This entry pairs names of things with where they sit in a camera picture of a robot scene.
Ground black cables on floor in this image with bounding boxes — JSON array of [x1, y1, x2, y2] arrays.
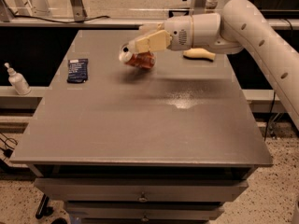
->
[[0, 132, 19, 161]]

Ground black cable on ledge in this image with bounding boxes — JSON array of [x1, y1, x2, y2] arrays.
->
[[0, 0, 111, 25]]

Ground grey top drawer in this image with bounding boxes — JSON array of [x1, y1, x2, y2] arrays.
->
[[35, 178, 249, 203]]

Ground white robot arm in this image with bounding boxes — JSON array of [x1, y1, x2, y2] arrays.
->
[[126, 0, 299, 125]]

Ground white pump bottle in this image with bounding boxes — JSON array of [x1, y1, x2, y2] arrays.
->
[[5, 63, 31, 95]]

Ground yellow sponge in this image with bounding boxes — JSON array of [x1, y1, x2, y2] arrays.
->
[[183, 49, 216, 61]]

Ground grey drawer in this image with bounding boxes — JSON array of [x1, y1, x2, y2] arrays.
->
[[64, 202, 224, 221], [35, 178, 249, 203]]

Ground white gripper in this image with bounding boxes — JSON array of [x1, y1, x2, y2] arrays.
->
[[128, 13, 221, 53]]

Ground red coke can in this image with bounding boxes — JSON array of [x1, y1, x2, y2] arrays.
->
[[119, 45, 156, 69]]

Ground grey lower drawer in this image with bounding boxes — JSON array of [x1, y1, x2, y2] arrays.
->
[[64, 202, 224, 221]]

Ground dark blue snack packet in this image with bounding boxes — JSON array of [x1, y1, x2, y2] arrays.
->
[[67, 59, 88, 83]]

